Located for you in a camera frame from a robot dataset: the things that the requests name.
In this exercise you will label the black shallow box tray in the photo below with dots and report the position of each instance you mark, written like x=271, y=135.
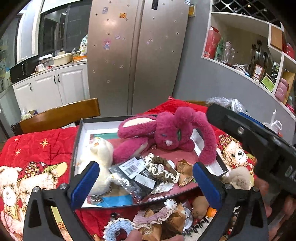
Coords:
x=116, y=196

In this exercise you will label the white fuzzy pouch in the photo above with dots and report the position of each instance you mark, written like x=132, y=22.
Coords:
x=195, y=231

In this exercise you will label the white plush bunny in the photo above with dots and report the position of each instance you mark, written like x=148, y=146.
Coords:
x=100, y=151

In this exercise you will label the beige fluffy plush toy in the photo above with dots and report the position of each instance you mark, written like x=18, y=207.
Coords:
x=239, y=178

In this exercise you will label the white kitchen cabinet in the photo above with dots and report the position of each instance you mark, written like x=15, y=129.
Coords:
x=53, y=88

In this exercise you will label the brown egg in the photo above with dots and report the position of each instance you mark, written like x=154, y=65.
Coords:
x=200, y=206

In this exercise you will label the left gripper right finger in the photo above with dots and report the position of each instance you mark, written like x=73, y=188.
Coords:
x=251, y=223

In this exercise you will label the pink ruffled scrunchie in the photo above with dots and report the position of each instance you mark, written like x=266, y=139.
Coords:
x=140, y=220

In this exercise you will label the cream plastic basin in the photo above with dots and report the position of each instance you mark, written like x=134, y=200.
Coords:
x=63, y=59

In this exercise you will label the red bear print blanket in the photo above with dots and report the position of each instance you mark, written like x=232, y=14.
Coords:
x=21, y=150

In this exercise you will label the magenta plush bunny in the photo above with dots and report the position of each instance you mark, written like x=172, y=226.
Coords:
x=168, y=131

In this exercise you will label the person's right hand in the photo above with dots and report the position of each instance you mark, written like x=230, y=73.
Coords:
x=287, y=206

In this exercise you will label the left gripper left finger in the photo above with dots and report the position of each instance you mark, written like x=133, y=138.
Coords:
x=40, y=222

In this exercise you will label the person's left hand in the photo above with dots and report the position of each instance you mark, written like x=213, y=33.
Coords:
x=136, y=235

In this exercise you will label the red gift box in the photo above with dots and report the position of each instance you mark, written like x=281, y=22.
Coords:
x=212, y=42

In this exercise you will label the orange mandarin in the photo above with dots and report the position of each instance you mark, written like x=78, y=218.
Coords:
x=211, y=212

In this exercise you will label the brown triangular snack packet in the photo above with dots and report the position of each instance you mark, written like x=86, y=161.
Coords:
x=186, y=172

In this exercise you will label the black packaged item with barcode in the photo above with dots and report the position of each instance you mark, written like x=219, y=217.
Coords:
x=135, y=179

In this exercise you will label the brown triangular packet middle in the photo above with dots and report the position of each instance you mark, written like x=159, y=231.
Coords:
x=172, y=226

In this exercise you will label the steel double door refrigerator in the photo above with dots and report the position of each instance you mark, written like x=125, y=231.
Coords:
x=134, y=51

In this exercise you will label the blue white knitted scrunchie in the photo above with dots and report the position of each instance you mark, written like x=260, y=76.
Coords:
x=115, y=226

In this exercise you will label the white wall shelf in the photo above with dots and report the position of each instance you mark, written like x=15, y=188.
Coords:
x=253, y=43

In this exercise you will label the clear plastic bag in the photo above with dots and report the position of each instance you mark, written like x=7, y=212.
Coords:
x=232, y=104

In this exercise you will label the black microwave oven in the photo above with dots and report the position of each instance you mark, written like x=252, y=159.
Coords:
x=24, y=69

